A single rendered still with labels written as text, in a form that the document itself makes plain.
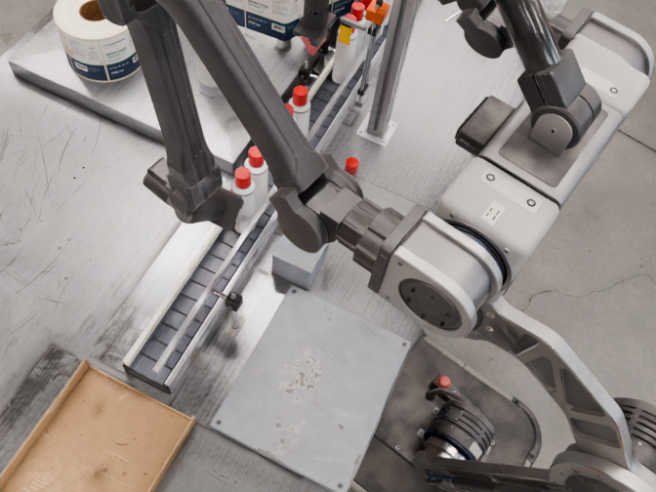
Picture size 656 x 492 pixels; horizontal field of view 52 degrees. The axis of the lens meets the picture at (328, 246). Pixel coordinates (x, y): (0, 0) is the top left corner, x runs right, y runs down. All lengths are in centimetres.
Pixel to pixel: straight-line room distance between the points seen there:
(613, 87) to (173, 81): 63
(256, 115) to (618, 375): 203
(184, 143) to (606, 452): 93
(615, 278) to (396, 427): 119
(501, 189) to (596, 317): 187
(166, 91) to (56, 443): 78
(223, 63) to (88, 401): 85
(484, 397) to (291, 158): 143
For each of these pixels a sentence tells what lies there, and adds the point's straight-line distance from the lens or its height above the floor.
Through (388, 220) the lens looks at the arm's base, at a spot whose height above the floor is 149.
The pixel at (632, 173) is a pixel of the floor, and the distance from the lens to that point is 317.
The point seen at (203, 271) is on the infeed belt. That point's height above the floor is 88.
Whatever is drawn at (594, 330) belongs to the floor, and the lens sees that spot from 268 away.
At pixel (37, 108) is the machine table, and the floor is 83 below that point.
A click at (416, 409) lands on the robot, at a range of 207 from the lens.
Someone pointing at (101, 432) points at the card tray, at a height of 83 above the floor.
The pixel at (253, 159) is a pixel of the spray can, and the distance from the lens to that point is 141.
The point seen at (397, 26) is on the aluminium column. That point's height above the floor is 119.
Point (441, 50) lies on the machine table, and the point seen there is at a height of 83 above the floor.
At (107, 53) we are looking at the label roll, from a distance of 179.
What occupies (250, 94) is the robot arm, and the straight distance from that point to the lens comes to 85.
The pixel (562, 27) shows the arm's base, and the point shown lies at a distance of 118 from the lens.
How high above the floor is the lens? 220
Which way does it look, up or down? 60 degrees down
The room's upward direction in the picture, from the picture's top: 10 degrees clockwise
